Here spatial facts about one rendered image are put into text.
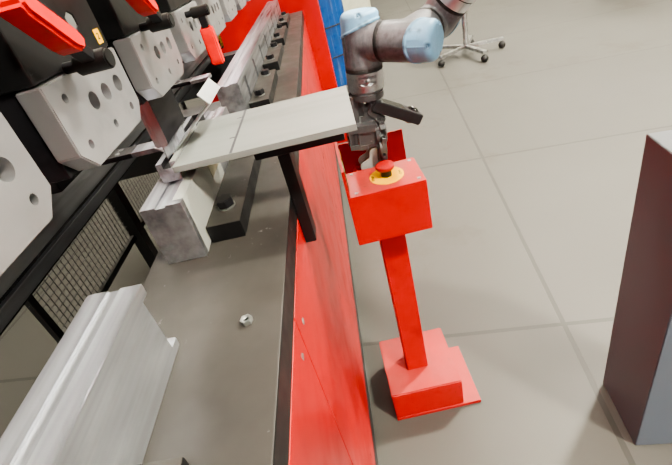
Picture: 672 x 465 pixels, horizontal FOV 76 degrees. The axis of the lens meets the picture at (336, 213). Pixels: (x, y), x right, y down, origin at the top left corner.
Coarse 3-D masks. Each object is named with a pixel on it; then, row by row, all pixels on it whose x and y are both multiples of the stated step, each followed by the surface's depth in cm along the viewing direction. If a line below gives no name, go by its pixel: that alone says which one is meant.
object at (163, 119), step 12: (168, 96) 66; (144, 108) 60; (156, 108) 61; (168, 108) 65; (144, 120) 61; (156, 120) 61; (168, 120) 64; (180, 120) 69; (156, 132) 62; (168, 132) 64; (180, 132) 70; (156, 144) 63; (168, 144) 65; (168, 156) 64
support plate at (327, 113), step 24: (312, 96) 73; (336, 96) 70; (216, 120) 74; (240, 120) 71; (264, 120) 68; (288, 120) 65; (312, 120) 63; (336, 120) 61; (192, 144) 66; (216, 144) 64; (240, 144) 62; (264, 144) 60; (288, 144) 59; (192, 168) 61
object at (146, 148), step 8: (144, 144) 70; (152, 144) 69; (112, 152) 70; (120, 152) 69; (128, 152) 68; (136, 152) 68; (144, 152) 68; (152, 152) 68; (112, 160) 68; (120, 160) 68; (56, 184) 65; (64, 184) 67; (56, 192) 66
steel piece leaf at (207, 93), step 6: (204, 84) 65; (210, 84) 67; (216, 84) 69; (204, 90) 64; (210, 90) 65; (216, 90) 67; (198, 96) 61; (204, 96) 62; (210, 96) 64; (210, 102) 62; (204, 108) 65; (198, 120) 63; (192, 126) 64; (186, 132) 69; (180, 144) 65; (174, 150) 66
